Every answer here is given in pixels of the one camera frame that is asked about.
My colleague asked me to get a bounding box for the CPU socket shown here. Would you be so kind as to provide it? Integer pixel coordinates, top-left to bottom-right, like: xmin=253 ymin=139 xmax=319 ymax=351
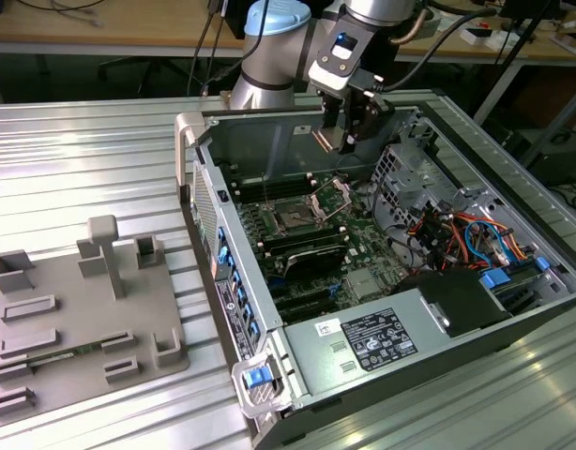
xmin=267 ymin=196 xmax=325 ymax=234

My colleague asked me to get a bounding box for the red power wire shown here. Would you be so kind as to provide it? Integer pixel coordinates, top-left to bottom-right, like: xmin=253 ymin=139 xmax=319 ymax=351
xmin=407 ymin=210 xmax=465 ymax=268

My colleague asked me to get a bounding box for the green motherboard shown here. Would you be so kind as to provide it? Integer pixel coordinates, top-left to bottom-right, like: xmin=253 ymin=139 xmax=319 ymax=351
xmin=231 ymin=163 xmax=411 ymax=327

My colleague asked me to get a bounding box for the black expansion slot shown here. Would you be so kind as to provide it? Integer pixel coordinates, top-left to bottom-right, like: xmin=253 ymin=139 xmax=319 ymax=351
xmin=274 ymin=288 xmax=339 ymax=313
xmin=278 ymin=302 xmax=341 ymax=325

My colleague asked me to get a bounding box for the orange flat wire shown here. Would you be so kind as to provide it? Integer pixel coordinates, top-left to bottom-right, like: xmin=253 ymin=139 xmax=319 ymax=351
xmin=496 ymin=228 xmax=536 ymax=260

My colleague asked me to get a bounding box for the silver CPU green board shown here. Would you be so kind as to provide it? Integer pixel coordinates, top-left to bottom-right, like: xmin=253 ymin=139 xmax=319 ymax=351
xmin=311 ymin=125 xmax=346 ymax=154

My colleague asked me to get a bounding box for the silver chipset heat sink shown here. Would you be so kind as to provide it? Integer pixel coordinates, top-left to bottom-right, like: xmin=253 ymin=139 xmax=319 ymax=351
xmin=346 ymin=271 xmax=381 ymax=301

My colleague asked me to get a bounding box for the silver power supply unit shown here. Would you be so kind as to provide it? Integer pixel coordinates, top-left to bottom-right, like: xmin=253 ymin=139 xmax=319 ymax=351
xmin=281 ymin=269 xmax=514 ymax=398

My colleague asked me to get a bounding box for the copper braided hose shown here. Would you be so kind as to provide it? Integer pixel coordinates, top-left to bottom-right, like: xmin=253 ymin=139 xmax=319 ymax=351
xmin=389 ymin=12 xmax=429 ymax=47

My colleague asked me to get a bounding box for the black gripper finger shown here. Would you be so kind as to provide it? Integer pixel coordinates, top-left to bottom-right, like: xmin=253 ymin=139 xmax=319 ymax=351
xmin=322 ymin=88 xmax=340 ymax=132
xmin=340 ymin=88 xmax=396 ymax=157

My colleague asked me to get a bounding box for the black expansion card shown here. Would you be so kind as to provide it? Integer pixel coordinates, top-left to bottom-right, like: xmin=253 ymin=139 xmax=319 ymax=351
xmin=281 ymin=243 xmax=344 ymax=283

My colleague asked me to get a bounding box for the black equipment box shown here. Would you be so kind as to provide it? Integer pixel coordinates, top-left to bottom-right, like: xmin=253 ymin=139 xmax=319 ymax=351
xmin=522 ymin=130 xmax=576 ymax=187

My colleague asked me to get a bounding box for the white box black lid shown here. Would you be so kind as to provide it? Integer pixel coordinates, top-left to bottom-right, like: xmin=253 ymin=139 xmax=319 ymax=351
xmin=459 ymin=25 xmax=510 ymax=52

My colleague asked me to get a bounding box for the black camera cable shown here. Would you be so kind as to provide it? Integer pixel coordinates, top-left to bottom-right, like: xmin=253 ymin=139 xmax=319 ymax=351
xmin=379 ymin=7 xmax=503 ymax=94

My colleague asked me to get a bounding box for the silver perforated drive cage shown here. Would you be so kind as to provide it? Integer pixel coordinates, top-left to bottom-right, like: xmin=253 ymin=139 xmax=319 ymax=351
xmin=370 ymin=140 xmax=462 ymax=235

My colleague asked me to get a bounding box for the black RAM slot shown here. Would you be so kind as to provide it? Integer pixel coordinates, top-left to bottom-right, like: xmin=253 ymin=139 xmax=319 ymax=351
xmin=235 ymin=177 xmax=315 ymax=197
xmin=234 ymin=172 xmax=314 ymax=191
xmin=235 ymin=183 xmax=316 ymax=202
xmin=262 ymin=232 xmax=349 ymax=253
xmin=236 ymin=188 xmax=317 ymax=207
xmin=255 ymin=226 xmax=346 ymax=248

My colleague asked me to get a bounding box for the blue data wire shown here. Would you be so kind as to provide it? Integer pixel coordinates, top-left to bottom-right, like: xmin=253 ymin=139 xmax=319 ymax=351
xmin=462 ymin=218 xmax=512 ymax=271

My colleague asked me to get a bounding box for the green RAM stick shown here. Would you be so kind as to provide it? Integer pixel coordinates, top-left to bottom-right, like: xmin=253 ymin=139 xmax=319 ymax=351
xmin=27 ymin=342 xmax=105 ymax=366

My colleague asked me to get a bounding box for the black and silver PC case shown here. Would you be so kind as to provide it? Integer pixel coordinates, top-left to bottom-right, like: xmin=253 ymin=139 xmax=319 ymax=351
xmin=174 ymin=96 xmax=576 ymax=450

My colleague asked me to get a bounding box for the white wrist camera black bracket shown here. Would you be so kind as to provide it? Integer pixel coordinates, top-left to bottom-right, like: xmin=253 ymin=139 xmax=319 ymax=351
xmin=308 ymin=17 xmax=379 ymax=96

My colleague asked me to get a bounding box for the black office chair base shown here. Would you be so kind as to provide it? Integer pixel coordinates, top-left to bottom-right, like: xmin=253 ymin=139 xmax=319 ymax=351
xmin=96 ymin=51 xmax=191 ymax=98

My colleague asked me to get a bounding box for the grey parts rack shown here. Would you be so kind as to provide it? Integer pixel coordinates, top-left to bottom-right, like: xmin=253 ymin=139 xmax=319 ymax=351
xmin=0 ymin=214 xmax=191 ymax=421

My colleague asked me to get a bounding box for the blue disk carrier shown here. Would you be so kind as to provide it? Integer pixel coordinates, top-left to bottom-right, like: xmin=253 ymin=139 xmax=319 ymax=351
xmin=478 ymin=255 xmax=552 ymax=313

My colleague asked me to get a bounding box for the wooden desk white frame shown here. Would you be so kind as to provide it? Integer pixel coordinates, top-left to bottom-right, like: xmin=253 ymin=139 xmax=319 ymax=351
xmin=0 ymin=0 xmax=576 ymax=124

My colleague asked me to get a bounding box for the black monitor stand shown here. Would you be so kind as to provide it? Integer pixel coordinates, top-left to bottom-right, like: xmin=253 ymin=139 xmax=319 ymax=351
xmin=498 ymin=0 xmax=552 ymax=20

